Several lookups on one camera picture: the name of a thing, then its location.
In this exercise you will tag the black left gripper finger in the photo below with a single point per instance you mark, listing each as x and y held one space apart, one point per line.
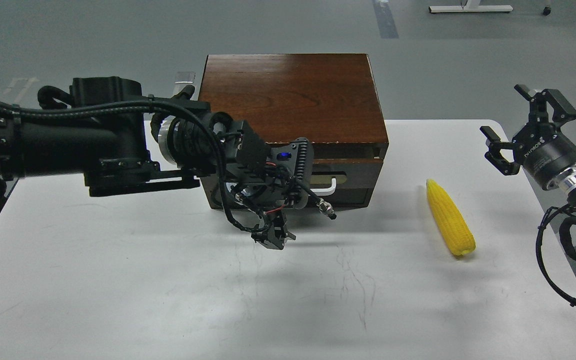
270 239
285 235

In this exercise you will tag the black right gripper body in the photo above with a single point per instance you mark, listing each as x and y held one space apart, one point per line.
544 152

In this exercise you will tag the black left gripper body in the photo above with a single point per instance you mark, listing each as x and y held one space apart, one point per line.
277 220

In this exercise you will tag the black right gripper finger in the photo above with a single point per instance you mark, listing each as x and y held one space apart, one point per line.
494 152
547 107

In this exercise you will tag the drawer with white handle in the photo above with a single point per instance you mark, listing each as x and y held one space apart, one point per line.
350 173

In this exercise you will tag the yellow corn cob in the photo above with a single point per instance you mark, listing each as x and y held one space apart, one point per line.
451 224

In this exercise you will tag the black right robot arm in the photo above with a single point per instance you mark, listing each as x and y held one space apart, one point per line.
566 182

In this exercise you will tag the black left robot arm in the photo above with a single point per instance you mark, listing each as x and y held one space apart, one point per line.
124 142

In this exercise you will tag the dark wooden drawer cabinet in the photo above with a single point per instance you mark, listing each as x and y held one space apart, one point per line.
330 99

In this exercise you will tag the white stand base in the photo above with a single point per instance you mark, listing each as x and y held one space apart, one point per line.
470 6

